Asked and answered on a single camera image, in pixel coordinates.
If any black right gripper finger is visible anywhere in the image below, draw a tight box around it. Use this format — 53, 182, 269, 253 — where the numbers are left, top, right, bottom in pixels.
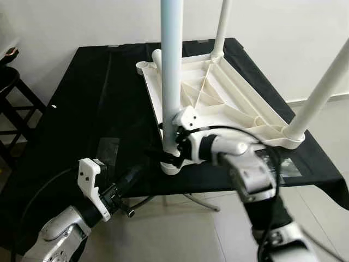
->
148, 151, 183, 167

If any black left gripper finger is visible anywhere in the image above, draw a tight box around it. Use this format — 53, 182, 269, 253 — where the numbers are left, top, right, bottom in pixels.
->
121, 164, 148, 192

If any white plastic table leg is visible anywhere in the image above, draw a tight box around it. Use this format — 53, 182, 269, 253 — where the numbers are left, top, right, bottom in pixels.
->
160, 0, 183, 164
284, 41, 349, 141
212, 0, 232, 59
151, 49, 164, 72

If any white plastic children table top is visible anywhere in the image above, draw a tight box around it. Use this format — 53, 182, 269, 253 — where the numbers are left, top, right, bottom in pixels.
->
135, 55, 305, 175

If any curved metal table leg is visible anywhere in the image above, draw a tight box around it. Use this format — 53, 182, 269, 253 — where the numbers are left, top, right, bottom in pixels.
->
131, 194, 156, 211
183, 192, 221, 212

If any black tablecloth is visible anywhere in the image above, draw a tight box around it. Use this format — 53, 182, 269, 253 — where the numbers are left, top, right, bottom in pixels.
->
0, 38, 349, 257

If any clear crinkled tape piece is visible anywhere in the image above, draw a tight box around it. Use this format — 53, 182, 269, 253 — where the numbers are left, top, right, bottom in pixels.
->
256, 146, 303, 178

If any black stool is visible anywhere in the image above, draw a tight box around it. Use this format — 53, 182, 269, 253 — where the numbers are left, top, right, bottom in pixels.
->
0, 48, 47, 170

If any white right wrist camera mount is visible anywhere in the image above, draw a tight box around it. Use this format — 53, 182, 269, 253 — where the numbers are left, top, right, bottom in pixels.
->
172, 106, 205, 163

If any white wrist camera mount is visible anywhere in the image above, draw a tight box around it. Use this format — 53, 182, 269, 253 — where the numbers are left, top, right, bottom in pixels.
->
172, 106, 205, 163
77, 158, 112, 222

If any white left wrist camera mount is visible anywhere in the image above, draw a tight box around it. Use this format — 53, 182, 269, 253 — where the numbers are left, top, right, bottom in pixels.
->
77, 158, 112, 222

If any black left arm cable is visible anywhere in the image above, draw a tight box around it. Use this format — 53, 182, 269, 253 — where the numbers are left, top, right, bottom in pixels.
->
11, 166, 80, 257

